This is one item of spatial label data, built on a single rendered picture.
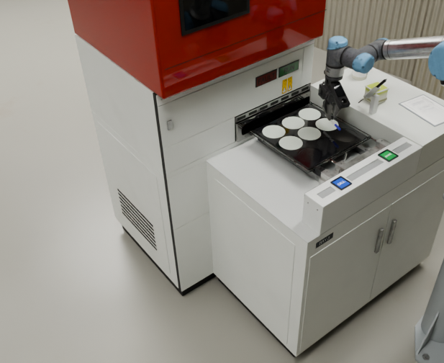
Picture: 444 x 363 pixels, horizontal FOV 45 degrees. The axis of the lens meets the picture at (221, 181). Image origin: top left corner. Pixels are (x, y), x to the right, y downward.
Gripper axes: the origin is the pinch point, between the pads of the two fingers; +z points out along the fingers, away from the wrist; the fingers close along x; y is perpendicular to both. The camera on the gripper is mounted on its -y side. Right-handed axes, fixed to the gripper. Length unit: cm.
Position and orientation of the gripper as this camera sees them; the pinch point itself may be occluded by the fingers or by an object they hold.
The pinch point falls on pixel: (332, 118)
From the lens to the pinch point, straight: 233.3
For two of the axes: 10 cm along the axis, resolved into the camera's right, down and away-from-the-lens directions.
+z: 0.4, 7.7, 6.4
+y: -3.5, -5.9, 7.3
